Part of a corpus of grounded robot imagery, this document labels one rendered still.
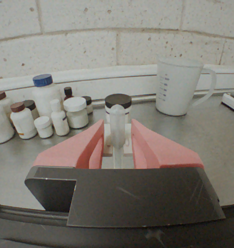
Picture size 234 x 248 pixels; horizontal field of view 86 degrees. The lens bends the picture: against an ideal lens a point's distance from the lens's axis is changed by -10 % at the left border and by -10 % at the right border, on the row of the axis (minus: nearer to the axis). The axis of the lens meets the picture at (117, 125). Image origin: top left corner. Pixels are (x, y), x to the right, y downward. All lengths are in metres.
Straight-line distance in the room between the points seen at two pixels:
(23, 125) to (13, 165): 0.10
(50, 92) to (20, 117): 0.09
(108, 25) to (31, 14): 0.22
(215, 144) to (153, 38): 0.38
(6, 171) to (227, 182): 0.42
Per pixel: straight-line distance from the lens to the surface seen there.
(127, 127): 0.15
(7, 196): 0.30
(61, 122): 0.35
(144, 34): 0.52
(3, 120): 0.41
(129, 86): 0.49
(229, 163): 0.35
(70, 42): 0.49
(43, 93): 0.37
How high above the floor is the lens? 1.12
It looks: 35 degrees down
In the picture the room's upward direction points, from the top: 1 degrees counter-clockwise
